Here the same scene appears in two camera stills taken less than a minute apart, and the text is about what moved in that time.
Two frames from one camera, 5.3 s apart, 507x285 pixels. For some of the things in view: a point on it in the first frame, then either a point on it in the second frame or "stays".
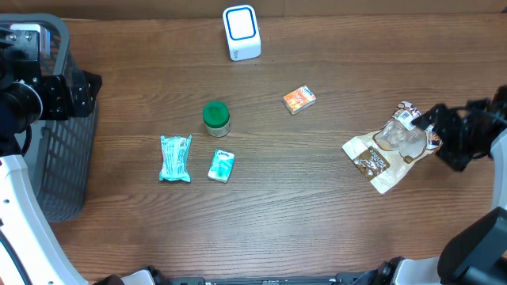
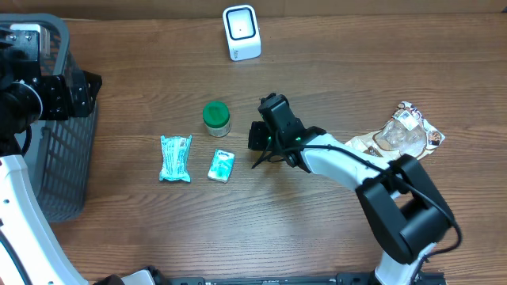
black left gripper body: [58, 100] stays
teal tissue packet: [221, 165] stays
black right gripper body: [463, 140] -> [261, 136]
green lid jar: [217, 117] stays
